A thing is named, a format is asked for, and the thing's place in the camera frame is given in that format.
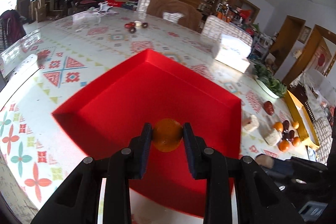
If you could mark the white tissue box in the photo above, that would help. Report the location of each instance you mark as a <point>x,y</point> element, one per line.
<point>232,52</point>

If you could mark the red tray box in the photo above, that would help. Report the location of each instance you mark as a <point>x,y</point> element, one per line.
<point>105,115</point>

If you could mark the red jujube date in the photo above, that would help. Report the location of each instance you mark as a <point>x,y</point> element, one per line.
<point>268,107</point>

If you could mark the orange tangerine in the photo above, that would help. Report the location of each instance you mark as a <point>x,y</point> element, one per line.
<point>284,146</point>
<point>167,135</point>
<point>296,141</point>
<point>295,125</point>
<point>278,126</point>

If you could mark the brown chair back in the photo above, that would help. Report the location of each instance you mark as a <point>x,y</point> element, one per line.
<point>190,17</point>

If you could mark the gloved hand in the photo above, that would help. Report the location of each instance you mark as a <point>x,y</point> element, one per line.
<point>265,161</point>

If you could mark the white patterned chair back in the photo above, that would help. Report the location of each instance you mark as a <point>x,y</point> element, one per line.
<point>214,28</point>

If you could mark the dark plum upper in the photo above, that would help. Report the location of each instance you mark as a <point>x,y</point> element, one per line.
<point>285,136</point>

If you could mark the white bowl of greens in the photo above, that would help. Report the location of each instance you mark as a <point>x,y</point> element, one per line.
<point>266,77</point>

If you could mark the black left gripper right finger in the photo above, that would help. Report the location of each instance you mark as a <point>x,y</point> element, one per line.
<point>206,163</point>

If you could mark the small fruits far table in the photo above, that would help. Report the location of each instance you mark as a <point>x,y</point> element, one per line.
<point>132,27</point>

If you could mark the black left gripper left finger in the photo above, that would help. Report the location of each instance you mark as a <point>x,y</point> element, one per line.
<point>127,164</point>

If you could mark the dark red large date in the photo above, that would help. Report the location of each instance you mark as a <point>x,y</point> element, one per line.
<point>285,125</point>

